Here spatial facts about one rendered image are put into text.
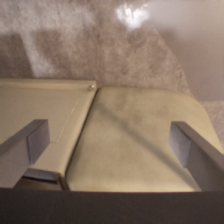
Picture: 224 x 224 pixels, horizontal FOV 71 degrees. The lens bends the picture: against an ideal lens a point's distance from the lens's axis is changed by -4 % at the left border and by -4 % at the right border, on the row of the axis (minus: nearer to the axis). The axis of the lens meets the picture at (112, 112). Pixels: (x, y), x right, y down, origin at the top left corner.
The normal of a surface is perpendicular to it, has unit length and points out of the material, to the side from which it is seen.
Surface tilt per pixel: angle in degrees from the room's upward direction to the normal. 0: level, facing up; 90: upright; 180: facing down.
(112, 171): 90
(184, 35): 0
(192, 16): 0
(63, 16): 0
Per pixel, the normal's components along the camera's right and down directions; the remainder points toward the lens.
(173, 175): -0.04, -0.76
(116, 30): -0.14, 0.64
